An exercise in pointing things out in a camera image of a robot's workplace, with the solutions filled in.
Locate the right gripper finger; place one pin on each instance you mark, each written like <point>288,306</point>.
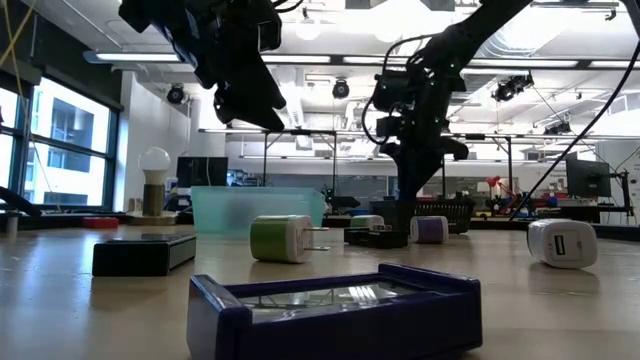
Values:
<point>412,175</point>

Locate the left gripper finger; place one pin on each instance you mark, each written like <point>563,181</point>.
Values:
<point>250,102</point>

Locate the red rectangular block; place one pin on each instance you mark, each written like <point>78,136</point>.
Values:
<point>100,223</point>

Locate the black monitor on arm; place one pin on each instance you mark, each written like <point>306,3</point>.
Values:
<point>587,177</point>

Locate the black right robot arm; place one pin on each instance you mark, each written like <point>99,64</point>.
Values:
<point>470,30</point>

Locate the purple white cube charger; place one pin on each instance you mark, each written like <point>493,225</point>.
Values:
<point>429,230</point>

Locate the black mesh basket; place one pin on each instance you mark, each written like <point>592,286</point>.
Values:
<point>460,212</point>

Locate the green white cube charger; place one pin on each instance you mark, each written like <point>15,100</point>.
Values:
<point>366,221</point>
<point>277,240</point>

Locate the black display meter module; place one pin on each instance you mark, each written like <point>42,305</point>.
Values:
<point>375,239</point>

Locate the round black ceiling spotlight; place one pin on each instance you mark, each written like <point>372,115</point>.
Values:
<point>176,95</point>
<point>341,90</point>

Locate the small red machine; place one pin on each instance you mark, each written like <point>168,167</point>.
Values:
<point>495,182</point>

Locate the black computer monitor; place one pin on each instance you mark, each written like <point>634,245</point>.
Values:
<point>202,172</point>

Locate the long ceiling light bar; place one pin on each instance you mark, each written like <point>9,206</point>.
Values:
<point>140,57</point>

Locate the green translucent plastic tray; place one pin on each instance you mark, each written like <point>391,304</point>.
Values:
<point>225,210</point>

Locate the white light bulb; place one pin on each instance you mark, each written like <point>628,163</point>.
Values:
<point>154,162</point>

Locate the dark violet display module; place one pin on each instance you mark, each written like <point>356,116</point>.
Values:
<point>350,330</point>

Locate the large glass window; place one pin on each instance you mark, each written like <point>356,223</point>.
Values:
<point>70,125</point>

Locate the black metal rig frame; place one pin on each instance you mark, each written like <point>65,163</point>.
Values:
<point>300,132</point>

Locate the black ceiling camera cluster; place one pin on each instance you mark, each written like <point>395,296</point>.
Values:
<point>510,89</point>

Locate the small white post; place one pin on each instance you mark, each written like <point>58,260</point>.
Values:
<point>11,227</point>

